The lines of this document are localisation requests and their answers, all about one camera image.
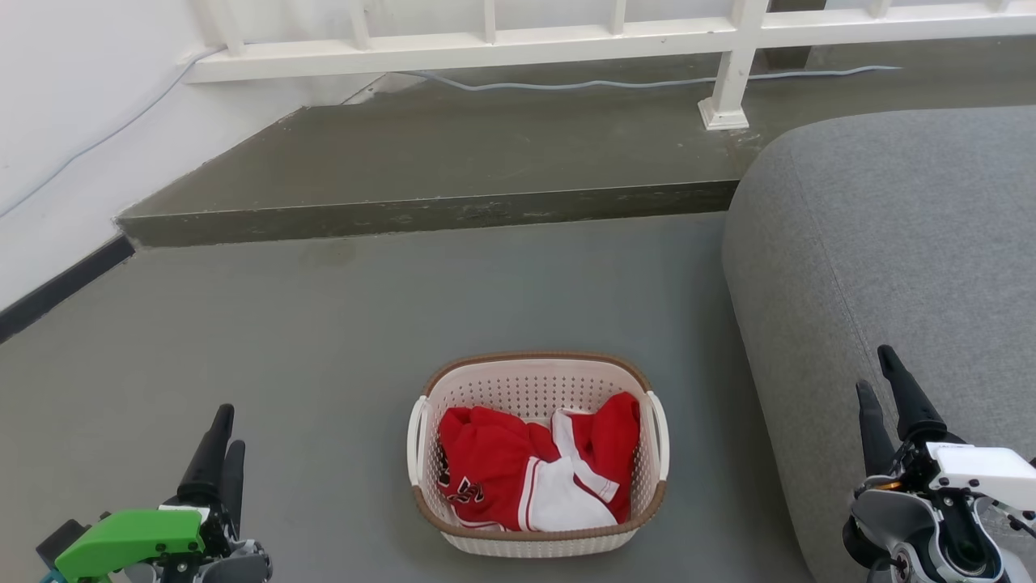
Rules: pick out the white metal railing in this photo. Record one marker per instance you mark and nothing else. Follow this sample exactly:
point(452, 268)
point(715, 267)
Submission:
point(486, 48)

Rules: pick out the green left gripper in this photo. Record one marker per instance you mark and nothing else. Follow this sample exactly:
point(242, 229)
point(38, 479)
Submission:
point(129, 538)

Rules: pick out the black baseboard strip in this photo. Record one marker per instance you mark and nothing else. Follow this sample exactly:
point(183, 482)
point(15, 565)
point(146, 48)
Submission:
point(57, 287)

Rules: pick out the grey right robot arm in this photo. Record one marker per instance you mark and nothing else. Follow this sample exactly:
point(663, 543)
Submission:
point(890, 522)

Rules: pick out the white perforated plastic laundry basket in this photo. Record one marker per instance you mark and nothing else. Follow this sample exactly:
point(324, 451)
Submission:
point(526, 385)

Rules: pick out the white red-striped sports garment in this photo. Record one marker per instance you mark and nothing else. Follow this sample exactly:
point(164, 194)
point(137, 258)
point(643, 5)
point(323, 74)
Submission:
point(566, 498)

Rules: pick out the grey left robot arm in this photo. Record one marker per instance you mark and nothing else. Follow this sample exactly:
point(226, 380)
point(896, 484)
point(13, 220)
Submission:
point(243, 568)

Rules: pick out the grey fabric sofa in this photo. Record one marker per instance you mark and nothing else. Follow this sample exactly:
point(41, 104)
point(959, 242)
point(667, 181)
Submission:
point(890, 243)

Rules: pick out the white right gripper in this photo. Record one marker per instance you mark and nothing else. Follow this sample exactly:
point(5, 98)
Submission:
point(987, 474)

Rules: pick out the raised grey concrete step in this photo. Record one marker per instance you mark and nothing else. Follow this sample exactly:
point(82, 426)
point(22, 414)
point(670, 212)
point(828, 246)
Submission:
point(445, 162)

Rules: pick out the red sports jersey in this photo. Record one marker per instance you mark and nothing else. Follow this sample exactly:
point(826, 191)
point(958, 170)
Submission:
point(486, 461)

